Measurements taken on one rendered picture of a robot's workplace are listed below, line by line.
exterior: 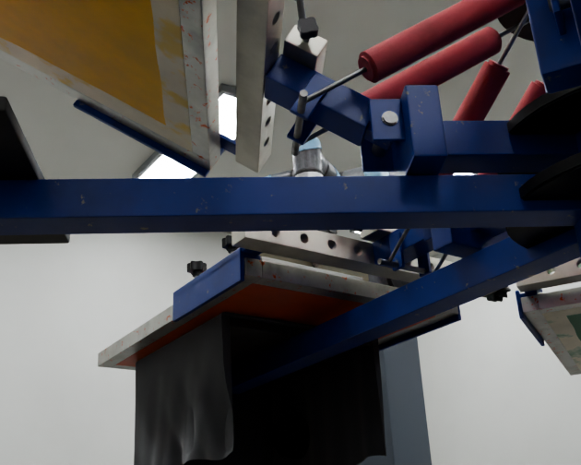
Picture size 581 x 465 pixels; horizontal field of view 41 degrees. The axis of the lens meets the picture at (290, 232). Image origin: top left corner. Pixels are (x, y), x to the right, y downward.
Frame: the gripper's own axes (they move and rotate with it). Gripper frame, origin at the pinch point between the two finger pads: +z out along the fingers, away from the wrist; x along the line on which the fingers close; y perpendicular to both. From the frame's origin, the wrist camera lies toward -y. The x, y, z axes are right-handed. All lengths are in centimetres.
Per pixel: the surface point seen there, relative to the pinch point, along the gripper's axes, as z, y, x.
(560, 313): 14, 51, -31
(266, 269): 11.9, -24.6, -19.4
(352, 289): 12.6, -2.6, -19.4
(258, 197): 19, -51, -59
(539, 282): 10, 39, -36
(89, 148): -190, 44, 290
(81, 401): -44, 76, 367
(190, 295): 11.5, -30.4, 2.2
